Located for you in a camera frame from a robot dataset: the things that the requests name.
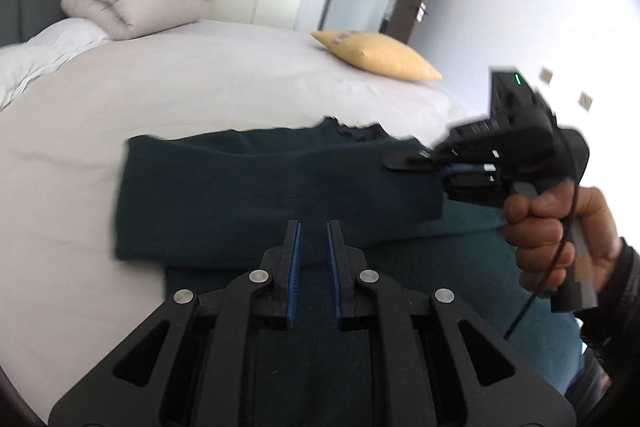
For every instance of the person's right hand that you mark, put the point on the person's right hand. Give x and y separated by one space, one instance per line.
540 227

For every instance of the beige wall outlet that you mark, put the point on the beige wall outlet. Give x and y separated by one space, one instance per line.
545 75
585 101

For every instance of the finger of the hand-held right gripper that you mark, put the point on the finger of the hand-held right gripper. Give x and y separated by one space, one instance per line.
470 187
405 162

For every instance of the bed with white sheet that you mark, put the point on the bed with white sheet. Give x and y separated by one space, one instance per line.
200 82

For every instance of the white pillow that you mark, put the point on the white pillow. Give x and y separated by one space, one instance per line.
40 52

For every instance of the yellow pillow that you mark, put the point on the yellow pillow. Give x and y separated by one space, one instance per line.
385 54

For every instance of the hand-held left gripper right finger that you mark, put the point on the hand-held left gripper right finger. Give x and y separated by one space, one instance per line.
333 277

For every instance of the person's right forearm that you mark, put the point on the person's right forearm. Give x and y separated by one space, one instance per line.
625 302

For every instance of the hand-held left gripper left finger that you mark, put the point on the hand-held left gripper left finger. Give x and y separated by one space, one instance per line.
295 277

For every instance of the dark green sweater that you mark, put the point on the dark green sweater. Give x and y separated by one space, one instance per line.
250 187

